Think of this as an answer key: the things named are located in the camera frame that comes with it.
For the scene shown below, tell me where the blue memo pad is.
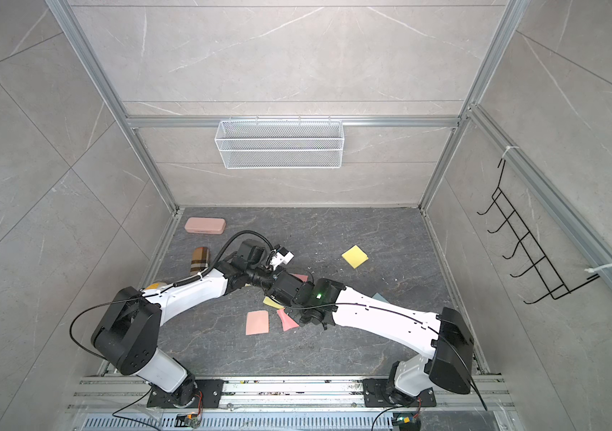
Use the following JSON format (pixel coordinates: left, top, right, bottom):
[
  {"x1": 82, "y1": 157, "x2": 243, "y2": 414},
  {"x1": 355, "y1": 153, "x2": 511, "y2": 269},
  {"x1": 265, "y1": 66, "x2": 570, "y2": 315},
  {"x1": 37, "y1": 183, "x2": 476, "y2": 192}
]
[{"x1": 372, "y1": 293, "x2": 388, "y2": 303}]

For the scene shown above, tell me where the pink memo pad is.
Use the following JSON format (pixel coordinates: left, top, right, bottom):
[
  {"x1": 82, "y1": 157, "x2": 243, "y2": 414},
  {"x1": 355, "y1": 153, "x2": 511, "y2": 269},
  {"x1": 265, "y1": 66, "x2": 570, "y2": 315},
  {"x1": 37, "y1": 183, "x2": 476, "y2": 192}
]
[{"x1": 292, "y1": 274, "x2": 310, "y2": 282}]

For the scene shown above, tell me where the pink eraser case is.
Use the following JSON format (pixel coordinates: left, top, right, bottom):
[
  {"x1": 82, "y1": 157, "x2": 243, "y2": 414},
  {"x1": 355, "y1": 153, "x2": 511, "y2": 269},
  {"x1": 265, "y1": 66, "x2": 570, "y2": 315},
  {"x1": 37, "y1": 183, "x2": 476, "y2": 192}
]
[{"x1": 184, "y1": 217, "x2": 226, "y2": 235}]

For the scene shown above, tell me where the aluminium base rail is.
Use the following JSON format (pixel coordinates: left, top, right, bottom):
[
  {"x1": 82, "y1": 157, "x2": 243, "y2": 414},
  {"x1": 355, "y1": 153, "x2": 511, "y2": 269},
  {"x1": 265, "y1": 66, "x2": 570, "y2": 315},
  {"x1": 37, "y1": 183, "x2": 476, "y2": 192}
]
[{"x1": 64, "y1": 375, "x2": 523, "y2": 430}]

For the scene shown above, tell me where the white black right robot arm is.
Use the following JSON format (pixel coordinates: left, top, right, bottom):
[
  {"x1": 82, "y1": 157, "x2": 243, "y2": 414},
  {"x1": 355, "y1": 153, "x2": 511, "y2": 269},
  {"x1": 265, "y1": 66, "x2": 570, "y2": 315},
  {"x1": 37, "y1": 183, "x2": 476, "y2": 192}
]
[{"x1": 288, "y1": 278, "x2": 479, "y2": 406}]

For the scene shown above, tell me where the white wire mesh basket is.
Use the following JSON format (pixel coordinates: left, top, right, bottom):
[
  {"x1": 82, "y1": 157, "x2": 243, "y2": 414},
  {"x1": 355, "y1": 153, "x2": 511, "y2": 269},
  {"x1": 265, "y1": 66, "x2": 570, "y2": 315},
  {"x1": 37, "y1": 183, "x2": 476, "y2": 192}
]
[{"x1": 214, "y1": 120, "x2": 346, "y2": 170}]

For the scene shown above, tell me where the pink torn memo page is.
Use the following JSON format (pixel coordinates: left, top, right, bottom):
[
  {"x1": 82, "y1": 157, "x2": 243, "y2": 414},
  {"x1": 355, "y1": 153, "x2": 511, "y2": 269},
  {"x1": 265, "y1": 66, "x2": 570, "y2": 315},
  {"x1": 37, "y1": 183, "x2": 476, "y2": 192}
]
[{"x1": 245, "y1": 310, "x2": 269, "y2": 336}]

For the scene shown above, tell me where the black wire hook rack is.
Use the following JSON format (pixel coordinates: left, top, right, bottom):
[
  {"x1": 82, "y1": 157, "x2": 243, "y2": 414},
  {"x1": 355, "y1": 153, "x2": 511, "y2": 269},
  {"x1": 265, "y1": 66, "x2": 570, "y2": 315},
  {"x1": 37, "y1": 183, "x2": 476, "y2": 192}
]
[{"x1": 477, "y1": 159, "x2": 601, "y2": 305}]

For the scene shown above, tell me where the yellow memo pad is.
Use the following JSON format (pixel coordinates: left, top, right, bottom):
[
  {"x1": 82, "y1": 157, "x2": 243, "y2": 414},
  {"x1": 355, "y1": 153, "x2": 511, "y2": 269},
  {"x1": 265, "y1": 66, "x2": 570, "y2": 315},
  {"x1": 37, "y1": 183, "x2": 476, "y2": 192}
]
[{"x1": 341, "y1": 245, "x2": 369, "y2": 269}]

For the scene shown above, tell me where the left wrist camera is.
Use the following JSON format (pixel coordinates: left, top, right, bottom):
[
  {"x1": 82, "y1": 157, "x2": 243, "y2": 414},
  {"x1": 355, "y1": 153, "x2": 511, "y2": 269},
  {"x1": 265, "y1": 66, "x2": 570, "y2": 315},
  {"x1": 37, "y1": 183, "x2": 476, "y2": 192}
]
[{"x1": 268, "y1": 246, "x2": 293, "y2": 269}]

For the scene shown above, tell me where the brown plaid cylinder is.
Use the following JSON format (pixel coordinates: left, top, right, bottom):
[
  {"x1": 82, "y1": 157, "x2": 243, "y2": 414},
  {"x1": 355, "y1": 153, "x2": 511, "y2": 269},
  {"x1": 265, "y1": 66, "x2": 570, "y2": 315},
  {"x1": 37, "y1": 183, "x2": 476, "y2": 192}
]
[{"x1": 189, "y1": 247, "x2": 210, "y2": 275}]

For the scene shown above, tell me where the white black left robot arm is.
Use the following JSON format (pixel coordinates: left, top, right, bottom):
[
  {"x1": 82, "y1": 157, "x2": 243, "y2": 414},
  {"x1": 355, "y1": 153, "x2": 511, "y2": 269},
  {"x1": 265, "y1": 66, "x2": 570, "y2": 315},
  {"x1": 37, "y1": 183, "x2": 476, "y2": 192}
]
[{"x1": 71, "y1": 230, "x2": 293, "y2": 408}]

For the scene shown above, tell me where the yellow torn memo page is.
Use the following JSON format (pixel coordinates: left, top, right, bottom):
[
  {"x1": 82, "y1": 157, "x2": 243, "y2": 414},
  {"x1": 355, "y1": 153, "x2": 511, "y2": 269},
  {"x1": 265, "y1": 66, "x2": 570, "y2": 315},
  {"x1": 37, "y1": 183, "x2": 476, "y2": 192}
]
[{"x1": 263, "y1": 296, "x2": 284, "y2": 310}]

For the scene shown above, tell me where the dark pink torn page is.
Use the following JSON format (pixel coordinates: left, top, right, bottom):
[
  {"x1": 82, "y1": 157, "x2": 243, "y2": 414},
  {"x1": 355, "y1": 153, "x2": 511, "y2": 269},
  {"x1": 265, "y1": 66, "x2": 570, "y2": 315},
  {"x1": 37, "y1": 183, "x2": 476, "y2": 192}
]
[{"x1": 277, "y1": 309, "x2": 300, "y2": 332}]

